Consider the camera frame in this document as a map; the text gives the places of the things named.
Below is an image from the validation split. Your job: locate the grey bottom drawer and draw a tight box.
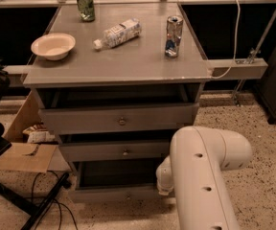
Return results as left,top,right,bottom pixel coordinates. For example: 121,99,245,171
69,157,163,203

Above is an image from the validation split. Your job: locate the grey drawer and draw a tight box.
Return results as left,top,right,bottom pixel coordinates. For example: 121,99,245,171
69,157,163,203
39,103,199,135
59,139,170,162

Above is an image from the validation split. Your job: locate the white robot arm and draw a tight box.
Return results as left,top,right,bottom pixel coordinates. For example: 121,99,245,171
156,126,253,230

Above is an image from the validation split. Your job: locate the grey top drawer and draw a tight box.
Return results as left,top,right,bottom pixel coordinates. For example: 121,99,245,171
39,103,199,135

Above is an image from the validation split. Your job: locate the grey drawer cabinet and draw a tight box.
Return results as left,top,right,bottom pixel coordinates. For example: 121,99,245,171
22,2,213,190

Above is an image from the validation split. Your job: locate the grey middle drawer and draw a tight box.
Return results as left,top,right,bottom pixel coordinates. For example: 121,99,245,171
59,139,170,162

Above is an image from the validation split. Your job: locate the clear plastic water bottle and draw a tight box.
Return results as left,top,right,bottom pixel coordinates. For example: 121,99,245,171
93,18,142,50

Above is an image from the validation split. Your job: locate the silver blue energy can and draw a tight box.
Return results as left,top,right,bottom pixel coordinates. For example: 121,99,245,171
165,15,183,58

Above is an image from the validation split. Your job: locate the crumpled snack bag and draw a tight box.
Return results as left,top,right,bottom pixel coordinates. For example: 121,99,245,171
22,124,55,144

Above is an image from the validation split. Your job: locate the white bowl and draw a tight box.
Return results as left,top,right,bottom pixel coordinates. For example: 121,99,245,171
31,33,76,61

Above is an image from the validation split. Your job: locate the leaning wooden board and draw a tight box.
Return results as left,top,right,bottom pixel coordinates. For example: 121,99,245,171
3,93,41,143

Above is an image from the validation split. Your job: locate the green soda can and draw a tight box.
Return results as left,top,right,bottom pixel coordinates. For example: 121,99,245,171
77,0,95,22

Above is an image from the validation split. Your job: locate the brown cardboard sheet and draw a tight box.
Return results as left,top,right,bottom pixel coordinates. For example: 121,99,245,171
0,143,57,173

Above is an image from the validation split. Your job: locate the metal diagonal rod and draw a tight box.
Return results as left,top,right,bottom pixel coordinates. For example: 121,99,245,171
232,0,276,106

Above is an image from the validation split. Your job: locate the white cable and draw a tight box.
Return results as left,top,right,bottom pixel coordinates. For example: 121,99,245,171
210,0,242,81

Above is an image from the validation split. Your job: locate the grey metal rail beam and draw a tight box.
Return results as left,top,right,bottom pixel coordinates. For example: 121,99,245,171
208,58,267,81

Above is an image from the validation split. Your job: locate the black floor cable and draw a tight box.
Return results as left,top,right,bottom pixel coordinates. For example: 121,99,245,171
30,171,79,230

